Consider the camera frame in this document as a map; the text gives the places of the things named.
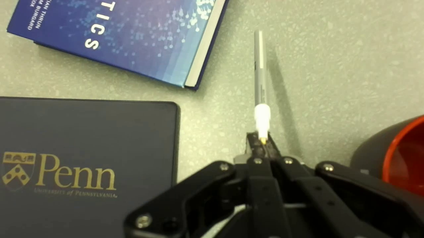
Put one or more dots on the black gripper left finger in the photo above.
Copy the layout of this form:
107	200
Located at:
221	198

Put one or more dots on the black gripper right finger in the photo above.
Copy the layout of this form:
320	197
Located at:
345	202

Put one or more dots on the silver pen white tip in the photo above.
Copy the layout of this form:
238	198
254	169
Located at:
260	70

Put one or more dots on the black cup red inside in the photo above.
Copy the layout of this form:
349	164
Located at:
398	153

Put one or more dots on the navy Penn binder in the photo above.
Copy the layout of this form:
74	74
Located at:
88	167

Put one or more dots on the blue robotics hardcover book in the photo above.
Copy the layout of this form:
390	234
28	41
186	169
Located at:
133	34

